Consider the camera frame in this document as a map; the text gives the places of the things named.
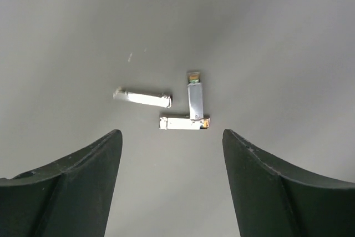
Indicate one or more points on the silver sfp module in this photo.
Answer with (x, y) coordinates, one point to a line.
(195, 96)
(169, 122)

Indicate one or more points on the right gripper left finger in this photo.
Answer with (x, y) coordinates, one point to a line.
(68, 197)

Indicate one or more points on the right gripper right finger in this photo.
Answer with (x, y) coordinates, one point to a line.
(273, 197)

